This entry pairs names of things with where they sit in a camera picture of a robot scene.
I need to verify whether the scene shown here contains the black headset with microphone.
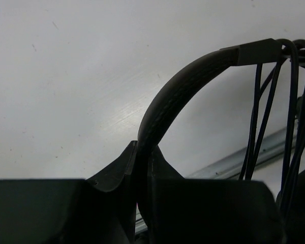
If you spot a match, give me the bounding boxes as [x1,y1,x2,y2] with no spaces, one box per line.
[137,39,305,243]

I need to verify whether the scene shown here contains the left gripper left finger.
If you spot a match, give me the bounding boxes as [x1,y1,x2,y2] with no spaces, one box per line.
[0,141,137,243]

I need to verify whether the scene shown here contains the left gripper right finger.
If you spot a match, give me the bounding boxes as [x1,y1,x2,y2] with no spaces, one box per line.
[148,149,286,243]

